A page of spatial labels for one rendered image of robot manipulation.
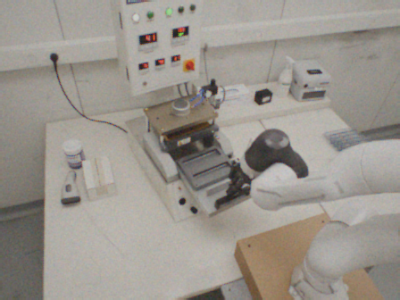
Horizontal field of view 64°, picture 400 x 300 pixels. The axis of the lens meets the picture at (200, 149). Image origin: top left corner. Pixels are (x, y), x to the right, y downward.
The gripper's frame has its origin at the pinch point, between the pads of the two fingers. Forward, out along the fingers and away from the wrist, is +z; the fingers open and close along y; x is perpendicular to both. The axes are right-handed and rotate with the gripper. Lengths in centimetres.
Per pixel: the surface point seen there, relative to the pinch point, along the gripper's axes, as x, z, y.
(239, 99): 54, 41, -55
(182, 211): -12.7, 27.1, -5.4
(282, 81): 82, 33, -53
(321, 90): 102, 31, -38
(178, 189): -12.4, 19.8, -12.9
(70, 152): -45, 36, -54
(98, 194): -41, 37, -30
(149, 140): -14.7, 17.2, -37.4
